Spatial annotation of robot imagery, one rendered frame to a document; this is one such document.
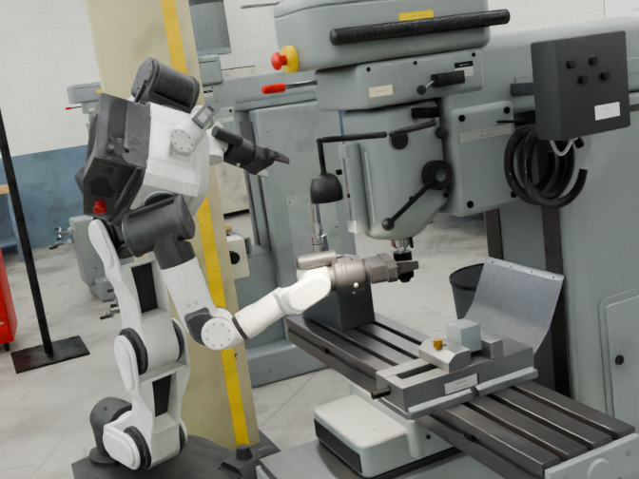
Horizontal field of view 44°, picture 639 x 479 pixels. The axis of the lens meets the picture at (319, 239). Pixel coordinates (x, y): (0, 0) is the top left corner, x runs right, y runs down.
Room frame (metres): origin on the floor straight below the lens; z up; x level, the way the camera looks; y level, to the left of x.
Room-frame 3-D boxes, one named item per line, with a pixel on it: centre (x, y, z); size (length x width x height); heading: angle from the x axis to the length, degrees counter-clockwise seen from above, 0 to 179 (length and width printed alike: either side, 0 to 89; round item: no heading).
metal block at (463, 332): (1.69, -0.29, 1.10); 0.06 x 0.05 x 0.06; 23
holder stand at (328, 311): (2.29, -0.02, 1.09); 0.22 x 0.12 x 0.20; 30
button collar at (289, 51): (1.81, 0.01, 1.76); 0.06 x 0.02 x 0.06; 24
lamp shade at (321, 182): (1.72, -0.03, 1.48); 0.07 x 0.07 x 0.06
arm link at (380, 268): (1.89, -0.11, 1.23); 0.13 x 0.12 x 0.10; 9
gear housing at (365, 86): (1.92, -0.24, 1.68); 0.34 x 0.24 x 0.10; 114
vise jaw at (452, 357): (1.67, -0.24, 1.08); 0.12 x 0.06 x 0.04; 23
